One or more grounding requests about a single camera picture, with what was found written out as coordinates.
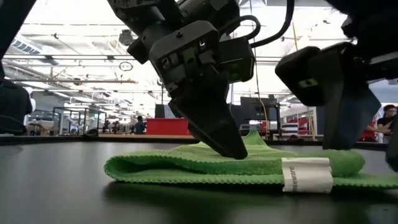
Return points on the black table frame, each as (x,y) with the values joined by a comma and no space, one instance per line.
(62,140)

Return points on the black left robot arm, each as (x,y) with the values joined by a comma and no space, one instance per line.
(140,12)

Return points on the red cabinet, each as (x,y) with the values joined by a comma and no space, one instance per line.
(164,126)

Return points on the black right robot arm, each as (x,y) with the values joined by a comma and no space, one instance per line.
(373,6)

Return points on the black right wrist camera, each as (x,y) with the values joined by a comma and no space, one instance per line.
(298,68)

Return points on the black cage frame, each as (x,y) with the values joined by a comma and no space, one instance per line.
(77,108)

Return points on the white humanoid robot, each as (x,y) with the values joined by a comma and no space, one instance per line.
(32,104)

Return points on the green microfibre towel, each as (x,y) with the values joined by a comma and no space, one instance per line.
(186,161)

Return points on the black hanging ceiling fixture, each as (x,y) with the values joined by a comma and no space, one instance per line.
(126,37)

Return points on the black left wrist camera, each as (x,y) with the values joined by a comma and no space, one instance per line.
(236,59)

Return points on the red white striped object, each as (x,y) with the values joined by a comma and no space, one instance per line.
(292,127)

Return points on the person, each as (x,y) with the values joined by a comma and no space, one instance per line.
(140,126)
(388,119)
(368,135)
(109,127)

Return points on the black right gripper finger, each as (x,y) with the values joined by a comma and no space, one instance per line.
(351,118)
(393,146)

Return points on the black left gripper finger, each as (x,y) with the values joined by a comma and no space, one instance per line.
(211,140)
(214,102)

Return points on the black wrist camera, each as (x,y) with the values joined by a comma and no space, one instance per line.
(298,68)
(236,59)

